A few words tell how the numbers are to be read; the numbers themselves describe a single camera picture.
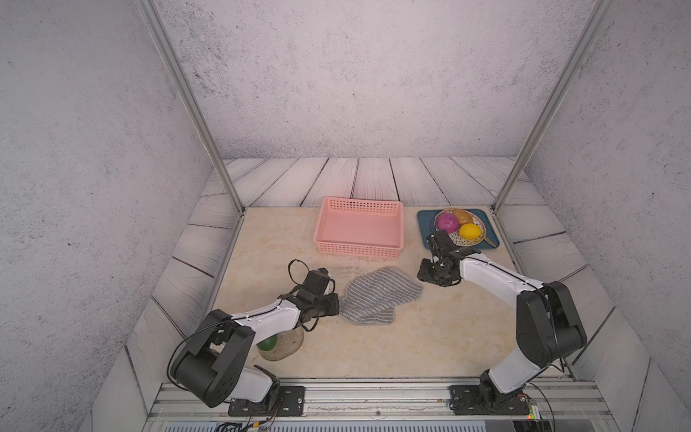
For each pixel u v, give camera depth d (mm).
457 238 1078
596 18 715
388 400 743
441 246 727
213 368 426
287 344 843
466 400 727
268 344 791
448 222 1074
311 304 696
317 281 711
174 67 794
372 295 912
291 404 728
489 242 1076
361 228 1074
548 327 455
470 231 1080
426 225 1145
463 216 1107
